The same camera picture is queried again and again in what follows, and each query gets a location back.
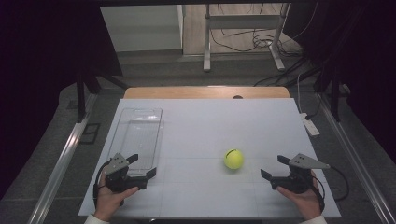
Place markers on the person's left hand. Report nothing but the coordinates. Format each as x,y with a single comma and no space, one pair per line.
109,202

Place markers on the yellow tennis ball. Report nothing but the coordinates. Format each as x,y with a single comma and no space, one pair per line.
233,159

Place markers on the aluminium rail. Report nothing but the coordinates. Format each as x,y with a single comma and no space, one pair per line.
355,161
62,161

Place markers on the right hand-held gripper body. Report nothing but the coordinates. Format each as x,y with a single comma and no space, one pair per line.
295,179

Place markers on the white power strip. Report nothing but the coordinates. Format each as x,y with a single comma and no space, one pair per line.
310,124

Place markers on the white metal desk frame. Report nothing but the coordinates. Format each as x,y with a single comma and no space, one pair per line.
244,21

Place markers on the person's right hand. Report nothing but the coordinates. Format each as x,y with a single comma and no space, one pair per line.
303,202

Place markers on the wooden table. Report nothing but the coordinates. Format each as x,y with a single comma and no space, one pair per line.
205,92

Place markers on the black floor frame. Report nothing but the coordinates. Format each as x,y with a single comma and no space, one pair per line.
89,133

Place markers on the clear plastic container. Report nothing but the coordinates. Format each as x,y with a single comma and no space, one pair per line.
137,137

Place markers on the white cabinet panel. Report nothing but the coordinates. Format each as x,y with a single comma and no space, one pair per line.
140,28

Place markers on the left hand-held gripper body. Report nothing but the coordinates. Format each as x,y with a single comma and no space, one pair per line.
120,179

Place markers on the black metal stand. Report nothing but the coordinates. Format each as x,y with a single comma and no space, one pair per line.
81,96
335,96

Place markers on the dark curtain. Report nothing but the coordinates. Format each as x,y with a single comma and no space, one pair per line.
46,62
364,62

